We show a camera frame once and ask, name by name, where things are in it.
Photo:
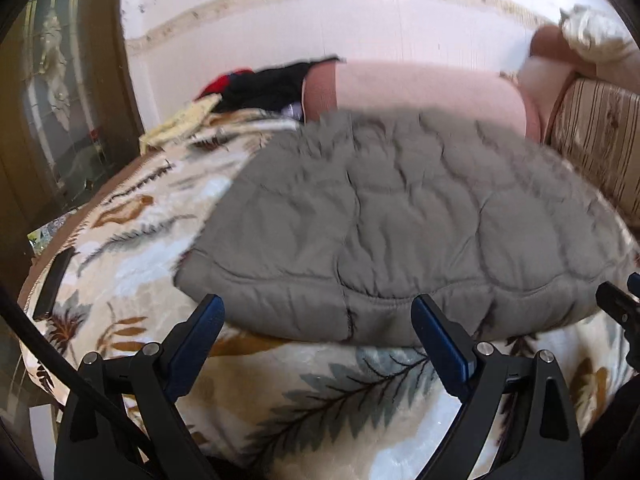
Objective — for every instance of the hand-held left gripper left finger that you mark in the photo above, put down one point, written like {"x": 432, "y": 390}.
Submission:
{"x": 197, "y": 345}

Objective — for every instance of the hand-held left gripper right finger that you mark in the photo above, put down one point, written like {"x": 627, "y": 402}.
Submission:
{"x": 440, "y": 340}

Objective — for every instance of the grey quilted jacket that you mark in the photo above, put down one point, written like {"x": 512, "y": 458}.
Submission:
{"x": 400, "y": 220}

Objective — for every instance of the leaf print blanket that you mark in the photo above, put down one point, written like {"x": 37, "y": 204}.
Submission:
{"x": 325, "y": 410}

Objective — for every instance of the striped beige sofa cushion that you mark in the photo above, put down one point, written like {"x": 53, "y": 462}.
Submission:
{"x": 600, "y": 135}

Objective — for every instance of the black smartphone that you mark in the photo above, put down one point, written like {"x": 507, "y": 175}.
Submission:
{"x": 54, "y": 282}

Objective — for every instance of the green yellow patterned mat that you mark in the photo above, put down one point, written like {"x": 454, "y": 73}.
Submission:
{"x": 47, "y": 235}

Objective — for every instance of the pale yellow cloth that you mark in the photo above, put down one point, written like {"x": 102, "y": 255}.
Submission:
{"x": 175, "y": 125}

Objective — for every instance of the pink brown-ended cushion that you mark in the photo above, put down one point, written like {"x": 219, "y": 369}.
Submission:
{"x": 540, "y": 75}

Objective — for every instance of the white crumpled cloth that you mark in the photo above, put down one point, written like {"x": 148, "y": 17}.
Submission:
{"x": 595, "y": 35}

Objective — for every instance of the pink bolster cushion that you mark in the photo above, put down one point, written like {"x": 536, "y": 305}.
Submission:
{"x": 425, "y": 87}

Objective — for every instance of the purple plastic wrapper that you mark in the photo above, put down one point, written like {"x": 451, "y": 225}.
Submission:
{"x": 294, "y": 110}

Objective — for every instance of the wooden glass-door cabinet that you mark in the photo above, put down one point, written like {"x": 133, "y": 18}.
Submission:
{"x": 15, "y": 160}

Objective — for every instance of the red garment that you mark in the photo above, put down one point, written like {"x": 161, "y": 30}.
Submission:
{"x": 217, "y": 82}

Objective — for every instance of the black garment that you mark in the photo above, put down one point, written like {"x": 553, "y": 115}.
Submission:
{"x": 265, "y": 85}

